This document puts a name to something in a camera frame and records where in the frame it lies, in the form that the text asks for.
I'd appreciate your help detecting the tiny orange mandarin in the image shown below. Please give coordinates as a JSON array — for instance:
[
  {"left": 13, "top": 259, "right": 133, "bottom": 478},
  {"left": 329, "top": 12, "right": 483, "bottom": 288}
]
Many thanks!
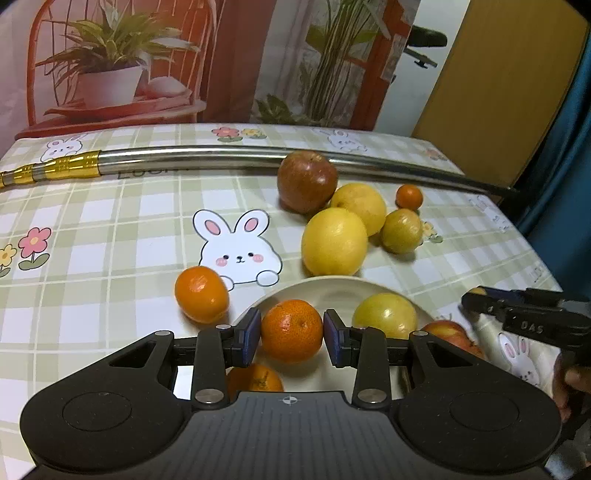
[{"left": 396, "top": 184, "right": 424, "bottom": 211}]

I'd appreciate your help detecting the right hand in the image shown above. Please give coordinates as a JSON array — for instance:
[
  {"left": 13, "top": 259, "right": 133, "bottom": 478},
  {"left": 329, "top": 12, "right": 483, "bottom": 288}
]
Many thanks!
[{"left": 552, "top": 353, "right": 590, "bottom": 422}]

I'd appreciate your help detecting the yellow-green fruit on plate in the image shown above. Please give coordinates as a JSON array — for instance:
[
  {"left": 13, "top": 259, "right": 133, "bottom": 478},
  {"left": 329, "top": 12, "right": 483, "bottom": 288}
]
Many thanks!
[{"left": 353, "top": 293, "right": 418, "bottom": 340}]

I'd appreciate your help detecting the orange mandarin on plate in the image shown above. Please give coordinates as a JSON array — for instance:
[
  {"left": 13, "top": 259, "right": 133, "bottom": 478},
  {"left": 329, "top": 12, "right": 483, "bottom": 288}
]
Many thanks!
[{"left": 226, "top": 363, "right": 283, "bottom": 400}]

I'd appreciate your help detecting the orange mandarin on table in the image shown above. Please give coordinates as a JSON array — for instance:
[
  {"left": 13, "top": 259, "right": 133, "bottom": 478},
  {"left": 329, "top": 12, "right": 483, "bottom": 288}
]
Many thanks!
[{"left": 174, "top": 266, "right": 229, "bottom": 324}]

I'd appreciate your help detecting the beige round plate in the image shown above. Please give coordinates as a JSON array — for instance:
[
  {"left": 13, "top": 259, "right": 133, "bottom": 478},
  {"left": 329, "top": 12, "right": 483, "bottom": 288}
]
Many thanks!
[{"left": 172, "top": 275, "right": 468, "bottom": 402}]

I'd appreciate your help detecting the red apple on plate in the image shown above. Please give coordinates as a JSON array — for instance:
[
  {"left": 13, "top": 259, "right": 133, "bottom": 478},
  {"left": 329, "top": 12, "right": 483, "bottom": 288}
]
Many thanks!
[{"left": 422, "top": 320, "right": 485, "bottom": 360}]

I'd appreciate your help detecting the large yellow citrus front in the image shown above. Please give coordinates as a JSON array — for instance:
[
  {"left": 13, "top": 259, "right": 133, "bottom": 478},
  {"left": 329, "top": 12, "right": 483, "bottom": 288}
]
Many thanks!
[{"left": 301, "top": 207, "right": 369, "bottom": 276}]

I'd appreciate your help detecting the yellow-green small citrus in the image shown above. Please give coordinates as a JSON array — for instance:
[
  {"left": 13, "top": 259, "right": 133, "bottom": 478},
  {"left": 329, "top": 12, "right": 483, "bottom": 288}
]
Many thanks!
[{"left": 380, "top": 209, "right": 423, "bottom": 254}]

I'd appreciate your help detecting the yellow citrus rear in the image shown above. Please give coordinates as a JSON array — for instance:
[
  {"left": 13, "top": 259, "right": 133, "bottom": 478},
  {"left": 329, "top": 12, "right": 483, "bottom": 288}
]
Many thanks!
[{"left": 329, "top": 183, "right": 387, "bottom": 237}]

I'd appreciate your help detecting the dark red apple rear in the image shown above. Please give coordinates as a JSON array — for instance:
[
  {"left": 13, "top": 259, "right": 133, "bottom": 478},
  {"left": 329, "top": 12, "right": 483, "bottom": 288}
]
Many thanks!
[{"left": 276, "top": 150, "right": 339, "bottom": 214}]

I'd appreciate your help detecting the telescopic metal rake pole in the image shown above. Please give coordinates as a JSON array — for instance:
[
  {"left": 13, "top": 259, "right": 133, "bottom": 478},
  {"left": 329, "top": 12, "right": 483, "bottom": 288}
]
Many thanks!
[{"left": 1, "top": 145, "right": 518, "bottom": 198}]

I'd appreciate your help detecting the wooden door panel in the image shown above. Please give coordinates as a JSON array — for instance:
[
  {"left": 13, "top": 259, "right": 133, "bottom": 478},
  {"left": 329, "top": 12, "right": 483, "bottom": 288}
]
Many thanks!
[{"left": 413, "top": 1, "right": 589, "bottom": 186}]

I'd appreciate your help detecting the black exercise bike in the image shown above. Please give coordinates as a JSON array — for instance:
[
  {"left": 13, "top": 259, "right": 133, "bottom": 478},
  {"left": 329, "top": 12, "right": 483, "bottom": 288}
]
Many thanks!
[{"left": 403, "top": 25, "right": 448, "bottom": 69}]

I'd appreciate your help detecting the printed backdrop poster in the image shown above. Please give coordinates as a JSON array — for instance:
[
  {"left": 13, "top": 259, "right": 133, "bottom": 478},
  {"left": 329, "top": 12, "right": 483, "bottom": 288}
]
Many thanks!
[{"left": 1, "top": 1, "right": 419, "bottom": 146}]

